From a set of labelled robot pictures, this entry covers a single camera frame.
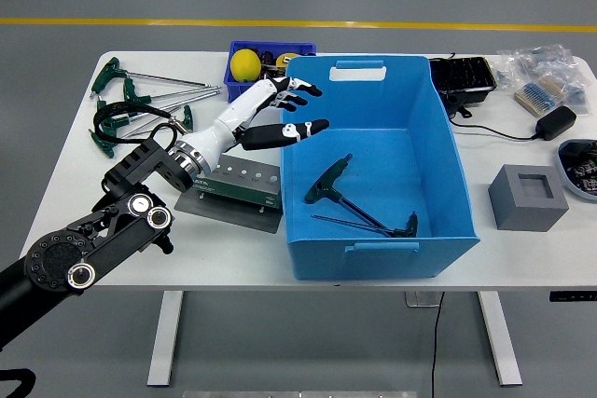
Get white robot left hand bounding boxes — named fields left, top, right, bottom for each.
left=179, top=75, right=330, bottom=175

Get large green T-handle hex key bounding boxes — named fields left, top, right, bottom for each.
left=303, top=153, right=397, bottom=237

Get large blue plastic box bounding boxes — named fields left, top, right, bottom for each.
left=279, top=55, right=481, bottom=281

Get small blue parts bin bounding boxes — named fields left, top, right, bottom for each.
left=223, top=40, right=318, bottom=103

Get yellow lemon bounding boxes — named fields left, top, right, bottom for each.
left=230, top=48, right=261, bottom=82

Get dark small parts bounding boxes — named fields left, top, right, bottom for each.
left=258, top=50, right=288, bottom=81

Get yellow floor tape line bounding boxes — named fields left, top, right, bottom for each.
left=0, top=18, right=597, bottom=34

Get white table leg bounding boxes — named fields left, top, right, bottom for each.
left=478, top=290, right=522, bottom=388
left=146, top=290, right=184, bottom=388

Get black plastic tray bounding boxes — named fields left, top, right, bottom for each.
left=428, top=56, right=496, bottom=105

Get grey foam cube block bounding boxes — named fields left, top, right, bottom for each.
left=488, top=163, right=570, bottom=231

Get clear bag with blue parts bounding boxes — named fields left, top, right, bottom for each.
left=494, top=43, right=579, bottom=85

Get resistor tape bundle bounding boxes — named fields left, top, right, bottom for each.
left=514, top=75, right=568, bottom=116

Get black power adapter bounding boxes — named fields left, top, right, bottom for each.
left=535, top=105, right=577, bottom=141

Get grey-blue bowl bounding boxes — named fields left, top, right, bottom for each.
left=557, top=138, right=597, bottom=203

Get clear plastic bag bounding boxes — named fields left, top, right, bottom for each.
left=559, top=83, right=590, bottom=115

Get small circuit boards pile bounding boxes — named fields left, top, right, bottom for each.
left=562, top=141, right=597, bottom=194

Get black table control panel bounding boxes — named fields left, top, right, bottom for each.
left=548, top=291, right=597, bottom=302

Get grey under-table bracket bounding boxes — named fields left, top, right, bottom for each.
left=404, top=291, right=444, bottom=309

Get black adapter cable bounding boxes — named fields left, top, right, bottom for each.
left=447, top=89, right=540, bottom=142

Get black floor cable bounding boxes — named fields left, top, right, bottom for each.
left=429, top=293, right=445, bottom=398

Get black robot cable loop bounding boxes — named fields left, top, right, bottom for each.
left=0, top=367, right=37, bottom=398

